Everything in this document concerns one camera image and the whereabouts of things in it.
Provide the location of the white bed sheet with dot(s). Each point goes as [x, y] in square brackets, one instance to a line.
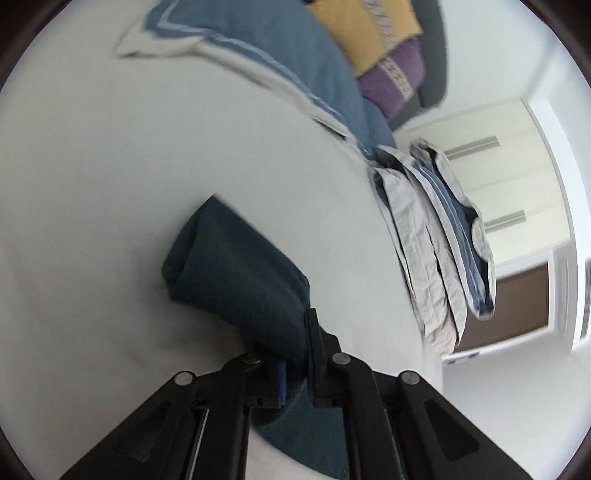
[115, 184]

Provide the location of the white door frame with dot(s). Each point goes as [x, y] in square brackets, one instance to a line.
[561, 207]

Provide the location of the purple patterned cushion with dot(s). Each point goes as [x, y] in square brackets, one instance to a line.
[392, 78]

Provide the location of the folded beige duvet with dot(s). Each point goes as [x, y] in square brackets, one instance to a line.
[415, 240]

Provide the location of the cream wardrobe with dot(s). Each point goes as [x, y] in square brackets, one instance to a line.
[508, 184]

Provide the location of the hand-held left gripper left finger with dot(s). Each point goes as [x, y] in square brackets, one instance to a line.
[280, 383]

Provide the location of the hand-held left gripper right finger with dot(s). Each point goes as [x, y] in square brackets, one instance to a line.
[319, 360]

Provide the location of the blue blanket with white edge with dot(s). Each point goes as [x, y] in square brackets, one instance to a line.
[286, 37]

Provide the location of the folded blue striped duvet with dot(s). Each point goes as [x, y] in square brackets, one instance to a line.
[457, 221]

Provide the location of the dark teal knit sweater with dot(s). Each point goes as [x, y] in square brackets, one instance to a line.
[240, 277]

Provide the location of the yellow patterned cushion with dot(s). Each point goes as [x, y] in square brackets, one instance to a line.
[360, 27]

